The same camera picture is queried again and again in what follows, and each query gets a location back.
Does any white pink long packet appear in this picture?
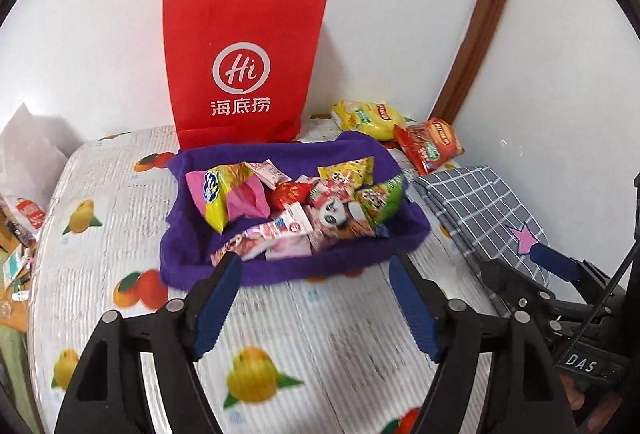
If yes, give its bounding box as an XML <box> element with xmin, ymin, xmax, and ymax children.
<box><xmin>210</xmin><ymin>204</ymin><xmax>311</xmax><ymax>265</ymax></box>

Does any fruit print tablecloth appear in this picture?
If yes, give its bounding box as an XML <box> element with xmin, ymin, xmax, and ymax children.
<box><xmin>27</xmin><ymin>114</ymin><xmax>551</xmax><ymax>434</ymax></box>

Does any white plastic shopping bag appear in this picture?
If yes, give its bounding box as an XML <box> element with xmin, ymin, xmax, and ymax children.
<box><xmin>0</xmin><ymin>104</ymin><xmax>71</xmax><ymax>235</ymax></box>

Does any panda print snack packet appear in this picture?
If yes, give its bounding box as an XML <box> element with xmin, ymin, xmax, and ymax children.
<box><xmin>312</xmin><ymin>199</ymin><xmax>376</xmax><ymax>241</ymax></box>

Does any yellow pink snack packet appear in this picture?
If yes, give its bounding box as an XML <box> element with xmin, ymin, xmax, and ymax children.
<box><xmin>186</xmin><ymin>162</ymin><xmax>271</xmax><ymax>235</ymax></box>

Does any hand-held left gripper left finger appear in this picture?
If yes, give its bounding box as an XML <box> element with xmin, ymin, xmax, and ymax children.
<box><xmin>54</xmin><ymin>253</ymin><xmax>244</xmax><ymax>434</ymax></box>

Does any teal white card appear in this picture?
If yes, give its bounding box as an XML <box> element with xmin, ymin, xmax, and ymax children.
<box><xmin>2</xmin><ymin>250</ymin><xmax>26</xmax><ymax>279</ymax></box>

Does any grey plaid folded cloth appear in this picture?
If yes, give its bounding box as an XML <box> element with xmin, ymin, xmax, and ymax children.
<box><xmin>412</xmin><ymin>165</ymin><xmax>551</xmax><ymax>315</ymax></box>

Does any small red snack packet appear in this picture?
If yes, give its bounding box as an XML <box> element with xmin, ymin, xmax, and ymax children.
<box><xmin>272</xmin><ymin>181</ymin><xmax>313</xmax><ymax>209</ymax></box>

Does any red chip bag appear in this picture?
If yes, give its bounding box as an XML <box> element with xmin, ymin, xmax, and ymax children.
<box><xmin>393</xmin><ymin>119</ymin><xmax>463</xmax><ymax>175</ymax></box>

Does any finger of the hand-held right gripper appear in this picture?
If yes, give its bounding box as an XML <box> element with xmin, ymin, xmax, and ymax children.
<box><xmin>530</xmin><ymin>244</ymin><xmax>621</xmax><ymax>305</ymax></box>
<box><xmin>480</xmin><ymin>259</ymin><xmax>591</xmax><ymax>330</ymax></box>

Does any yellow chip bag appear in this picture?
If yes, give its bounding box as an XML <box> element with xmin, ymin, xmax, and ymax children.
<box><xmin>331</xmin><ymin>100</ymin><xmax>407</xmax><ymax>141</ymax></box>

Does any wooden nightstand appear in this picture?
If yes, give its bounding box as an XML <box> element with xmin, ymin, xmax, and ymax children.
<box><xmin>0</xmin><ymin>234</ymin><xmax>38</xmax><ymax>330</ymax></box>

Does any red paper bag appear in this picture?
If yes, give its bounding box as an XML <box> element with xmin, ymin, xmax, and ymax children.
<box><xmin>161</xmin><ymin>0</ymin><xmax>328</xmax><ymax>151</ymax></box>

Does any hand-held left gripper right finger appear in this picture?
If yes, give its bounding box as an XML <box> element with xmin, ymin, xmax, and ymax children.
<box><xmin>387</xmin><ymin>254</ymin><xmax>578</xmax><ymax>434</ymax></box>

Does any brown wooden door frame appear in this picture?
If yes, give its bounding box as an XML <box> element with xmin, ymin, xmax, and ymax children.
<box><xmin>437</xmin><ymin>0</ymin><xmax>523</xmax><ymax>122</ymax></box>

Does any pink strawberry snack packet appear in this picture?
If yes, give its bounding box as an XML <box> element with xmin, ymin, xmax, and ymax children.
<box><xmin>247</xmin><ymin>159</ymin><xmax>293</xmax><ymax>189</ymax></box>

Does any purple fabric basket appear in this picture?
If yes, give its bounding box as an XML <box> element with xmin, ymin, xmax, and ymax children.
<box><xmin>159</xmin><ymin>131</ymin><xmax>432</xmax><ymax>289</ymax></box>

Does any person's right hand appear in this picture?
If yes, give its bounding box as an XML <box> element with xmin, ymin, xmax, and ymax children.
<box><xmin>562</xmin><ymin>376</ymin><xmax>598</xmax><ymax>434</ymax></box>

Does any yellow triangular snack packet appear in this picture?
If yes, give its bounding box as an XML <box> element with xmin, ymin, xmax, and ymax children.
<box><xmin>318</xmin><ymin>157</ymin><xmax>376</xmax><ymax>189</ymax></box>

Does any pink peach snack packet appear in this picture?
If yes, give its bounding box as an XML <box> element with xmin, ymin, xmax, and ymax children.
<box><xmin>265</xmin><ymin>234</ymin><xmax>312</xmax><ymax>261</ymax></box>

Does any green triangular snack packet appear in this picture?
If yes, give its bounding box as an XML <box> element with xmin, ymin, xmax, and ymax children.
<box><xmin>355</xmin><ymin>174</ymin><xmax>406</xmax><ymax>227</ymax></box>

